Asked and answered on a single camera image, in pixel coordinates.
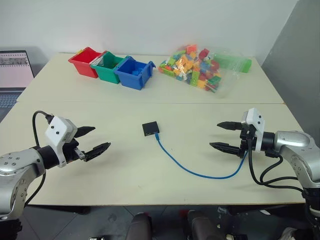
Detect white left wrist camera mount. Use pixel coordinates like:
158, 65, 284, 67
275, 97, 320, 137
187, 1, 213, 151
44, 116, 78, 169

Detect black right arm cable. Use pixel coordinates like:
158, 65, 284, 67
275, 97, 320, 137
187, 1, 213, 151
246, 128, 305, 191

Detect dark rounded shape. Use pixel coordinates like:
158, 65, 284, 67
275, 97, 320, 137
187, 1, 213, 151
186, 209, 219, 240
125, 212, 154, 240

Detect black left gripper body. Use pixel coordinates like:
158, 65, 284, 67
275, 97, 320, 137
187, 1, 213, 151
63, 138, 88, 164

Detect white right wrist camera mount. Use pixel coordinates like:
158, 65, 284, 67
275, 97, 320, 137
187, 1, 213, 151
240, 107, 266, 153

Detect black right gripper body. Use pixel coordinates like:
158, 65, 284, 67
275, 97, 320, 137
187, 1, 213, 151
238, 124, 258, 159

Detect red plastic bin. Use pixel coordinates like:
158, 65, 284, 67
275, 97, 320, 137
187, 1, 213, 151
67, 46, 104, 79

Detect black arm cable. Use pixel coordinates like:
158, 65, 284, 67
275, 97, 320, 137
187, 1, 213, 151
246, 128, 305, 191
23, 110, 55, 208

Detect blue cable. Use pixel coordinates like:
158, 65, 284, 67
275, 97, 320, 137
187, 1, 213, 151
154, 132, 249, 180

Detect blue plastic bin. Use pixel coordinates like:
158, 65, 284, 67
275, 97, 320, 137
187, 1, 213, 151
113, 55, 157, 91

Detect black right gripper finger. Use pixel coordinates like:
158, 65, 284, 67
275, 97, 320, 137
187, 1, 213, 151
216, 121, 243, 132
209, 141, 243, 157

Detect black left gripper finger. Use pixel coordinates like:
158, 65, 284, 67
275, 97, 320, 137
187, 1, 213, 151
74, 125, 97, 139
83, 142, 112, 162

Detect small black box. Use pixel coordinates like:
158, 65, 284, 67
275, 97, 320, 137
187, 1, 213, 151
142, 121, 161, 137

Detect green plastic bin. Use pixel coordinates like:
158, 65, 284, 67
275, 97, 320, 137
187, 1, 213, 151
90, 50, 126, 85

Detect blue toy bricks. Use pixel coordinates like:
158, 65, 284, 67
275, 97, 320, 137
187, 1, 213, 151
131, 66, 145, 77

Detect clear bag of toy bricks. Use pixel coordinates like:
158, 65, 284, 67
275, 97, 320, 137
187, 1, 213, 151
157, 43, 253, 99

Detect grey laptop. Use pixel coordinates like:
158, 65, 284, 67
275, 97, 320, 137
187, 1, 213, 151
0, 49, 36, 116

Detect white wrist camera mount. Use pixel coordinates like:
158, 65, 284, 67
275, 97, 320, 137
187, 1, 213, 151
44, 116, 78, 169
240, 107, 266, 153

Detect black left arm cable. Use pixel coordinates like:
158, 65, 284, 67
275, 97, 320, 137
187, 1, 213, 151
23, 110, 55, 208

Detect green plastic brick plate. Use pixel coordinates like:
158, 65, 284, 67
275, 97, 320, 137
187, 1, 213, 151
214, 53, 253, 74

